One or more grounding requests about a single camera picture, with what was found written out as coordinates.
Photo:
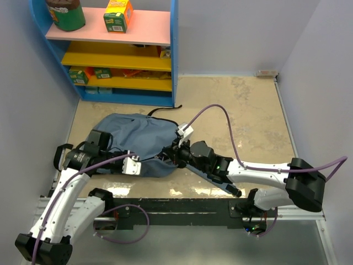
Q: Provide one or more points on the small green box on shelf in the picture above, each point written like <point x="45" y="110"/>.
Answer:
<point x="102" y="73"/>

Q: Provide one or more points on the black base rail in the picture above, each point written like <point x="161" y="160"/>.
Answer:
<point x="176" y="212"/>

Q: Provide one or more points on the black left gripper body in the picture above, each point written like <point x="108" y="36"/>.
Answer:
<point x="108" y="155"/>

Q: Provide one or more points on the blue shelf unit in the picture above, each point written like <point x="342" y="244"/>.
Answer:
<point x="151" y="43"/>

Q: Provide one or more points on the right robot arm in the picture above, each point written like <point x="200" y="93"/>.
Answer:
<point x="295" y="183"/>

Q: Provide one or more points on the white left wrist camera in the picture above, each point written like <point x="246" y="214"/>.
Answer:
<point x="131" y="166"/>

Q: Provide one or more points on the light blue tissue pack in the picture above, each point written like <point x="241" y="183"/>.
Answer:
<point x="91" y="90"/>

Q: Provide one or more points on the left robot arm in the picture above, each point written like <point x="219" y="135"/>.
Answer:
<point x="50" y="240"/>

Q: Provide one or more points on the yellow green carton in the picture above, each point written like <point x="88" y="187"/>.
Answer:
<point x="117" y="16"/>

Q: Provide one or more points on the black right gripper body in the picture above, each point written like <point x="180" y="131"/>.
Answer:
<point x="184" y="153"/>

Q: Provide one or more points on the white wall label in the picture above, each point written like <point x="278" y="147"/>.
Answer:
<point x="266" y="74"/>

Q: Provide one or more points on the green brown canister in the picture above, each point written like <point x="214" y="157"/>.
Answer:
<point x="66" y="15"/>

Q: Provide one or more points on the blue student backpack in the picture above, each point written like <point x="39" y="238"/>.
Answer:
<point x="145" y="136"/>

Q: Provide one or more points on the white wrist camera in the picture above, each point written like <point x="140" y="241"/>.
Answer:
<point x="184" y="132"/>
<point x="131" y="166"/>

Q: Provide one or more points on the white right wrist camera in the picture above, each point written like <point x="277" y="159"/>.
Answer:
<point x="184" y="132"/>

